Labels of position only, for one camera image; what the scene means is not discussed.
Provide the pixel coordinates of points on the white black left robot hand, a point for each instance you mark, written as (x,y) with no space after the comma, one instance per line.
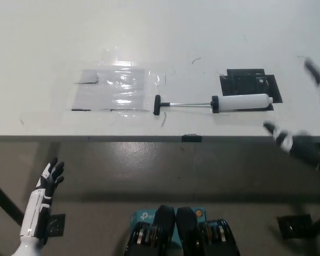
(33,213)

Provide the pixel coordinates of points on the black table leg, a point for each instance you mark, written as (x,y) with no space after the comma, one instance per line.
(5,200)

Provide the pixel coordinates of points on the clear plastic bag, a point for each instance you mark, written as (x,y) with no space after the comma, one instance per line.
(117,90)

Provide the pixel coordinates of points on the teal cardboard box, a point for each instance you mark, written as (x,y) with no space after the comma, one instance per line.
(142,214)

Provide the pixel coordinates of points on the black tape patch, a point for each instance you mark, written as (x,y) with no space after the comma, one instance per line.
(240,82)

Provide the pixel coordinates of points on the teal black right robot hand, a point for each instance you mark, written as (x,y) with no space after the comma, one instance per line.
(301,142)

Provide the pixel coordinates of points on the black floor marker square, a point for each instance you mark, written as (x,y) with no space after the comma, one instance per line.
(294,226)
(56,225)

